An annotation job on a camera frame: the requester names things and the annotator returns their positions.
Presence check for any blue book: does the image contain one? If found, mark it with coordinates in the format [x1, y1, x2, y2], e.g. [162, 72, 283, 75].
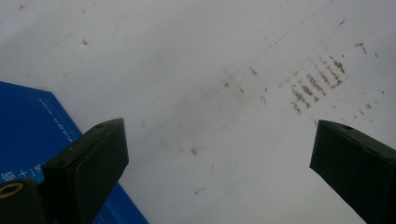
[0, 80, 149, 224]

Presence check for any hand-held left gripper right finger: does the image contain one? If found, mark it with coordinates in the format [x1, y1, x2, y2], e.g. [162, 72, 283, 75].
[309, 119, 396, 224]

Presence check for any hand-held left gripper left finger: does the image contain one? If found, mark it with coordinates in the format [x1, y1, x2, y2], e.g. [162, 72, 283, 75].
[41, 118, 130, 224]

